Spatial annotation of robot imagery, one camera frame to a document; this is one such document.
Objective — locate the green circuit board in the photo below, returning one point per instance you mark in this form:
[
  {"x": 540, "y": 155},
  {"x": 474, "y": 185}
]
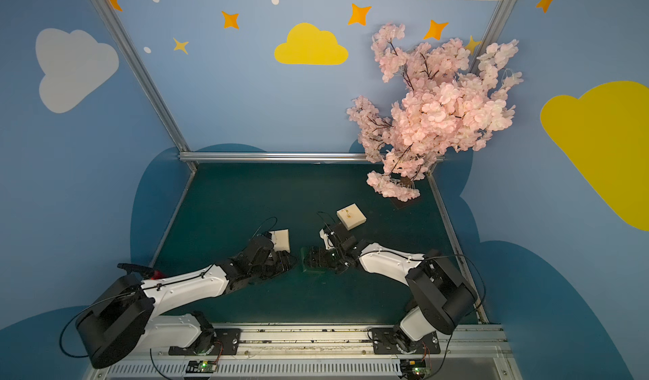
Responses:
[
  {"x": 414, "y": 370},
  {"x": 202, "y": 367}
]

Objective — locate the pink cherry blossom tree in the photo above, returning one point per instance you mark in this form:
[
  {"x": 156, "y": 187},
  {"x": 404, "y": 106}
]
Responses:
[{"x": 446, "y": 107}]

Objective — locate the white lift-off lid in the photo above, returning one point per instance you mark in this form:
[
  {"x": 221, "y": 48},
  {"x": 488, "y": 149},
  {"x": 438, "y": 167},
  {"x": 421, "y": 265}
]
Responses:
[{"x": 280, "y": 240}]

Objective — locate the cream flower print box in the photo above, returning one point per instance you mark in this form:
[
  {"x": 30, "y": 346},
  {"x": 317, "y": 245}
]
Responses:
[{"x": 351, "y": 216}]

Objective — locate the aluminium frame post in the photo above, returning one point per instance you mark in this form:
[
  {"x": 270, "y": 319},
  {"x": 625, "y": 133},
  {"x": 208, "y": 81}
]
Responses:
[
  {"x": 493, "y": 31},
  {"x": 115, "y": 27}
]

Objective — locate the aluminium back frame rail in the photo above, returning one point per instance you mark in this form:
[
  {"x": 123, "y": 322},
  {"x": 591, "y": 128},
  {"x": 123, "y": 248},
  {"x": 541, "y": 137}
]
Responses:
[{"x": 273, "y": 158}]

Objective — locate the front aluminium rail base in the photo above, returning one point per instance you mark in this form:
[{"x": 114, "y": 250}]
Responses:
[{"x": 328, "y": 351}]

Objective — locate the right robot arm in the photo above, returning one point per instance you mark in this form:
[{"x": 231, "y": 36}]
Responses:
[{"x": 442, "y": 296}]

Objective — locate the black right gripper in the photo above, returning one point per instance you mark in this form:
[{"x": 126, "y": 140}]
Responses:
[{"x": 327, "y": 258}]

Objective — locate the left green circuit board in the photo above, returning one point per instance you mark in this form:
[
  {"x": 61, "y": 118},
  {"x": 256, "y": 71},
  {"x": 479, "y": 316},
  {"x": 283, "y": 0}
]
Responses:
[{"x": 202, "y": 367}]

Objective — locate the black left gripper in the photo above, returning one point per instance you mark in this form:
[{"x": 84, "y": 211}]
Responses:
[{"x": 276, "y": 262}]

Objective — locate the aluminium right frame post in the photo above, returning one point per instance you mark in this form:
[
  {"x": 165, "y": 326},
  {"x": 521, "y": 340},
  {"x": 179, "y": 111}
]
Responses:
[{"x": 493, "y": 31}]

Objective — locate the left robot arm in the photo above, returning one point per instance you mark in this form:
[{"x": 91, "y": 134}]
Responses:
[{"x": 132, "y": 315}]

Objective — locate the green jewelry box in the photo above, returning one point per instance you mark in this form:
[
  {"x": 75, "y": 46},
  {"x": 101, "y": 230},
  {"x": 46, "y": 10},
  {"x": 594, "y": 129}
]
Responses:
[{"x": 312, "y": 262}]

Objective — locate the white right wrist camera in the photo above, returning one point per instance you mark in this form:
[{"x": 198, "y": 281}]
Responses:
[{"x": 328, "y": 244}]

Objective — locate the right green circuit board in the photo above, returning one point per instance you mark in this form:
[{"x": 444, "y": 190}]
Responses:
[{"x": 414, "y": 370}]

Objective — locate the aluminium left frame post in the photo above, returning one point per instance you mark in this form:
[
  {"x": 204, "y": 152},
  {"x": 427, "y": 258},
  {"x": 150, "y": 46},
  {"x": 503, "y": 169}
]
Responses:
[{"x": 115, "y": 27}]

